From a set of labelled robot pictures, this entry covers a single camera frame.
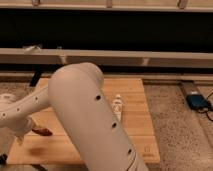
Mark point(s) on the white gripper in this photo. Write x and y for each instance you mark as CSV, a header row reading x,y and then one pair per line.
x,y
23,127

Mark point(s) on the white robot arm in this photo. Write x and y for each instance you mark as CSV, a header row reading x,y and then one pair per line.
x,y
74,92

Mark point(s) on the wooden table board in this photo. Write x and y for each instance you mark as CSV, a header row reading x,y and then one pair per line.
x,y
58,149

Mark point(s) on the blue box on floor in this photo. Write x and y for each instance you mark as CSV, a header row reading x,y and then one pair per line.
x,y
197,101

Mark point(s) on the lower wooden rail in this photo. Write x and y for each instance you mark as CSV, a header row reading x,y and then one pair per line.
x,y
106,57

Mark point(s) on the wooden rail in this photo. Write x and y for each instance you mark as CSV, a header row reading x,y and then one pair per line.
x,y
106,57
124,5

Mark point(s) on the upper wooden rail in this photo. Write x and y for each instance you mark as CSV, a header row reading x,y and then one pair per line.
x,y
124,5

